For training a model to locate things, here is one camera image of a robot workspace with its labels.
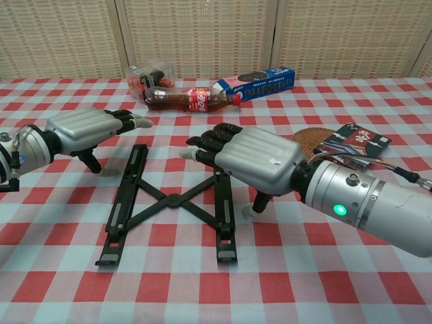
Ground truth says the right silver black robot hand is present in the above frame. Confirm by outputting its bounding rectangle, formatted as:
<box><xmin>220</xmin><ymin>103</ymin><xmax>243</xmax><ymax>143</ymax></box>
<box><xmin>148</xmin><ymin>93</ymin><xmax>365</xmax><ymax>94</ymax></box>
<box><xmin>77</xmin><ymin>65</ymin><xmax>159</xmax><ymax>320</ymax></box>
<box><xmin>178</xmin><ymin>123</ymin><xmax>313</xmax><ymax>219</ymax></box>

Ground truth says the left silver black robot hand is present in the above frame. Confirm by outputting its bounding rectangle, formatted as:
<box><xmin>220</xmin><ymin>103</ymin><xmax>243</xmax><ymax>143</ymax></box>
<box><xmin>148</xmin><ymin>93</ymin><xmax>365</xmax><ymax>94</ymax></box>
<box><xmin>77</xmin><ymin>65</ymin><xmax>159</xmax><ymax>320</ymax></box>
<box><xmin>43</xmin><ymin>107</ymin><xmax>155</xmax><ymax>178</ymax></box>

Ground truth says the black folding laptop stand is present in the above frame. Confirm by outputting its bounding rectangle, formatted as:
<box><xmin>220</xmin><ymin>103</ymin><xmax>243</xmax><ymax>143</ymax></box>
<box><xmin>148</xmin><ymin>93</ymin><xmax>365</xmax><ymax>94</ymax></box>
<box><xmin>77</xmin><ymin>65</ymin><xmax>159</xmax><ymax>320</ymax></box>
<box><xmin>94</xmin><ymin>144</ymin><xmax>239</xmax><ymax>269</ymax></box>

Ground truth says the red white checkered tablecloth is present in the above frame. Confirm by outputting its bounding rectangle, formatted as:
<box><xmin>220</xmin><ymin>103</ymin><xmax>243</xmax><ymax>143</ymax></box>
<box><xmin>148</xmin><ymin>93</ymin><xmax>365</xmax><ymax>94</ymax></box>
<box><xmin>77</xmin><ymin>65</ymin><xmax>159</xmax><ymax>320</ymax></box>
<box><xmin>0</xmin><ymin>77</ymin><xmax>432</xmax><ymax>324</ymax></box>

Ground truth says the round woven brown coaster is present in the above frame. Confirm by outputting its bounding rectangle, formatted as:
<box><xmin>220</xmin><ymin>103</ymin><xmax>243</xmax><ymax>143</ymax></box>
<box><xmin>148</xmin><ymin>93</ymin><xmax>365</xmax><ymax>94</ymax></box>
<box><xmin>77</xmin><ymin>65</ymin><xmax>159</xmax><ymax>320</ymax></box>
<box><xmin>292</xmin><ymin>128</ymin><xmax>338</xmax><ymax>159</ymax></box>

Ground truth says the blue pink cookie box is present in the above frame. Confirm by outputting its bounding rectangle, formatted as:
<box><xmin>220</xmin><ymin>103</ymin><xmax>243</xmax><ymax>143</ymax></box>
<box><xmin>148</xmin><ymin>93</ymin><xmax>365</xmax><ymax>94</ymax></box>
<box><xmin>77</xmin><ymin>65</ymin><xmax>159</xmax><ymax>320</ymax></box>
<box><xmin>211</xmin><ymin>66</ymin><xmax>296</xmax><ymax>102</ymax></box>

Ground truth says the clear plastic snack pack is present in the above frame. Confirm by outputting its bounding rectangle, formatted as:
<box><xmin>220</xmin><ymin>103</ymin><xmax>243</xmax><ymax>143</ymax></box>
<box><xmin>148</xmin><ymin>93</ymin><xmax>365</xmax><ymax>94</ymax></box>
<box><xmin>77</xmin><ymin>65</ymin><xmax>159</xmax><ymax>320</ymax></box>
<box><xmin>126</xmin><ymin>62</ymin><xmax>176</xmax><ymax>102</ymax></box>

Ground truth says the woven bamboo screen panel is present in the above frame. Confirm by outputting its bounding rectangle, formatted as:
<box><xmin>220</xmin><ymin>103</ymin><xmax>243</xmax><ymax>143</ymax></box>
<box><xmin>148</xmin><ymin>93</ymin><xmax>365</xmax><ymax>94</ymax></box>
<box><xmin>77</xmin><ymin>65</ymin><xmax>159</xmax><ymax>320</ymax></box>
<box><xmin>0</xmin><ymin>0</ymin><xmax>124</xmax><ymax>82</ymax></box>
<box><xmin>410</xmin><ymin>33</ymin><xmax>432</xmax><ymax>78</ymax></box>
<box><xmin>114</xmin><ymin>0</ymin><xmax>281</xmax><ymax>80</ymax></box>
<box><xmin>271</xmin><ymin>0</ymin><xmax>432</xmax><ymax>80</ymax></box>

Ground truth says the cola bottle with red label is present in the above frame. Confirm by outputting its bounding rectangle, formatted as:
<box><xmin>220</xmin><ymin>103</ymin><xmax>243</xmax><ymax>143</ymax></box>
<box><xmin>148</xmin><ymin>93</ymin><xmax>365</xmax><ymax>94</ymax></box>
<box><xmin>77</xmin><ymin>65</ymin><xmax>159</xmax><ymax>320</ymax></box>
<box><xmin>144</xmin><ymin>86</ymin><xmax>244</xmax><ymax>114</ymax></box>

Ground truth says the dark snack packet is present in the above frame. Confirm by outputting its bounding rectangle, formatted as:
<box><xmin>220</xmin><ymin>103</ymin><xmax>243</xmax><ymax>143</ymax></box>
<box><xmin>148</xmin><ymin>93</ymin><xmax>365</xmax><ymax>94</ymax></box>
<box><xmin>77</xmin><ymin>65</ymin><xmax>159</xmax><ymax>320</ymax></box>
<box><xmin>312</xmin><ymin>123</ymin><xmax>392</xmax><ymax>173</ymax></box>

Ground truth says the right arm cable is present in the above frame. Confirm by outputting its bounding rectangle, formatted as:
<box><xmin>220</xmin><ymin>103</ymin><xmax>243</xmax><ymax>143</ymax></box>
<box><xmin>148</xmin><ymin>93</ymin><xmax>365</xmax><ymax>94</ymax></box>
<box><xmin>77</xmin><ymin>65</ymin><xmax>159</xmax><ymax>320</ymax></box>
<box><xmin>310</xmin><ymin>153</ymin><xmax>432</xmax><ymax>194</ymax></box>

